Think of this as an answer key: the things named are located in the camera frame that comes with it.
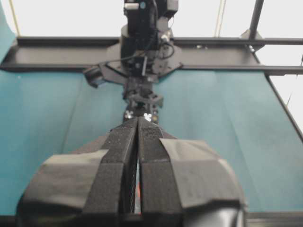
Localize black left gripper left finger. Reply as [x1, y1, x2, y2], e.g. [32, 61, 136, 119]
[16, 118, 138, 227]

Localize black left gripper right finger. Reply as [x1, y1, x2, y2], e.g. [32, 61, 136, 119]
[137, 118, 247, 227]

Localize clear zip bag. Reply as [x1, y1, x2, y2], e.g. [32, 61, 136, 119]
[134, 154, 142, 214]

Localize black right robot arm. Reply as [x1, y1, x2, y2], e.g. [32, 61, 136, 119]
[83, 0, 182, 123]

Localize teal backdrop sheet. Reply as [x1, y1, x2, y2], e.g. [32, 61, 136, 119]
[0, 0, 18, 62]

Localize black aluminium frame rail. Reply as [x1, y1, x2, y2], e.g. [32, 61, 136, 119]
[0, 37, 303, 76]

